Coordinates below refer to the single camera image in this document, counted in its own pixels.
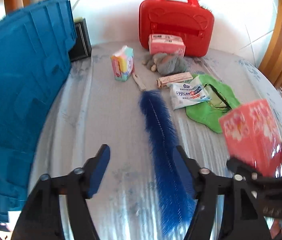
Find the pink white tissue pack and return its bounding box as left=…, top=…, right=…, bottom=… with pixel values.
left=219, top=99, right=282, bottom=177

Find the pastel tissue pack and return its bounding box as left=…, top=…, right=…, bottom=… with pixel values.
left=110, top=45, right=134, bottom=82

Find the blue plastic crate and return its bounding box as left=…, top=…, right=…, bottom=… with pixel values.
left=0, top=0, right=77, bottom=231

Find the wet wipes packet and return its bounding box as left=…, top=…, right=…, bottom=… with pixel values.
left=168, top=76, right=211, bottom=110

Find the green fleece hat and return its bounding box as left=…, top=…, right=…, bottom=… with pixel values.
left=185, top=74, right=241, bottom=134

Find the black box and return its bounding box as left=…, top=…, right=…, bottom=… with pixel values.
left=69, top=18, right=92, bottom=62

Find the beige paper tube pack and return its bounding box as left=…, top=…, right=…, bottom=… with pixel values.
left=157, top=72, right=193, bottom=89

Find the grey furry slipper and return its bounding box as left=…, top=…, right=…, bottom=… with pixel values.
left=142, top=53, right=189, bottom=76

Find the blue fluffy duster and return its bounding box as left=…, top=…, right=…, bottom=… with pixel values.
left=139, top=89, right=195, bottom=236

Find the red hard carry case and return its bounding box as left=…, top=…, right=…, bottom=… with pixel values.
left=138, top=0, right=214, bottom=57

